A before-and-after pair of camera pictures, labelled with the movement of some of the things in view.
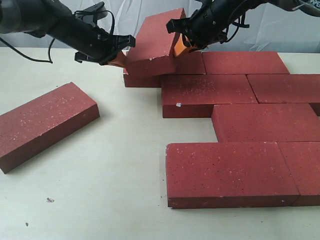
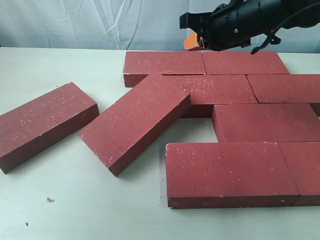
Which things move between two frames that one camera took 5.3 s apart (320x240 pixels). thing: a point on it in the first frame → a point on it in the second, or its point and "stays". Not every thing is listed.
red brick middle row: x=266 y=122 stays
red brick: x=31 y=128 stays
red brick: x=153 y=39 → x=127 y=130
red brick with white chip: x=194 y=95 stays
